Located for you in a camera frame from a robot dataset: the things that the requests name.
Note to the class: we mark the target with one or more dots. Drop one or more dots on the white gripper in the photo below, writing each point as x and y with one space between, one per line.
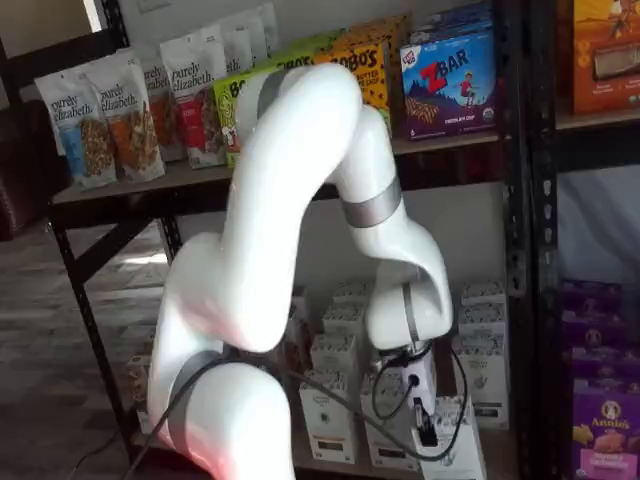
417 380

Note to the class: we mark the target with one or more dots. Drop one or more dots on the white box green strip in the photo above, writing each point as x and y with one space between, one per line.
457 440

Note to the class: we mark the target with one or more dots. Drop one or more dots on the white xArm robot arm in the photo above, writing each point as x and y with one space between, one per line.
280 175

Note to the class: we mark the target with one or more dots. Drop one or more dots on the white box pink strip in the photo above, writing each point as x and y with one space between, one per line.
385 440

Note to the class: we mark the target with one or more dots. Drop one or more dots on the white botanical print box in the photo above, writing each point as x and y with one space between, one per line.
345 320
485 380
482 292
355 294
332 355
481 319

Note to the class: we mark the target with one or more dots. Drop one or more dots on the white box orange strip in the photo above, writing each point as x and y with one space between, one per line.
325 425

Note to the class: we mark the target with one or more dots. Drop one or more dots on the purple Annie's box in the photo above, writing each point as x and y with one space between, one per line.
605 435
605 365
590 315

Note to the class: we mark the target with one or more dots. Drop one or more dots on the black metal shelf rack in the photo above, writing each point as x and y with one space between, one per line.
542 225
515 200

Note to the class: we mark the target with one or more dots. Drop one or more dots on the white granola cereal box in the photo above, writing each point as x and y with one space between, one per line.
136 380

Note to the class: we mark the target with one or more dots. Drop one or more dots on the blue Zbar box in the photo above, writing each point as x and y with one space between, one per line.
450 90
460 22

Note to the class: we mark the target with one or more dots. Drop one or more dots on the orange Bobo's box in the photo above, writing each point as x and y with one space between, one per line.
372 75
395 30

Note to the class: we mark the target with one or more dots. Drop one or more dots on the brown mid shelf board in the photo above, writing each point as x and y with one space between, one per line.
150 182

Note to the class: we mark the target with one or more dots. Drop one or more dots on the orange snack box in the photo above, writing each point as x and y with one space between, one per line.
600 75

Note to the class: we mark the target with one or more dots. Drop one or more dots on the red purely elizabeth bag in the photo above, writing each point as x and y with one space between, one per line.
195 120

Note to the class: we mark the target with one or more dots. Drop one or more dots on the orange purely elizabeth bag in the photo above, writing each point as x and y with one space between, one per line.
130 135
160 120

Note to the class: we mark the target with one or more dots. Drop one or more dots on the white purely elizabeth bag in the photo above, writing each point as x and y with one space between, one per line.
236 45
265 30

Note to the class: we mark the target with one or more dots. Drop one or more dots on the blue purely elizabeth bag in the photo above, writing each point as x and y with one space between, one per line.
75 150

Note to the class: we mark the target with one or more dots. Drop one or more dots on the dark brown sofa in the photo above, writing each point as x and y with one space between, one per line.
25 175

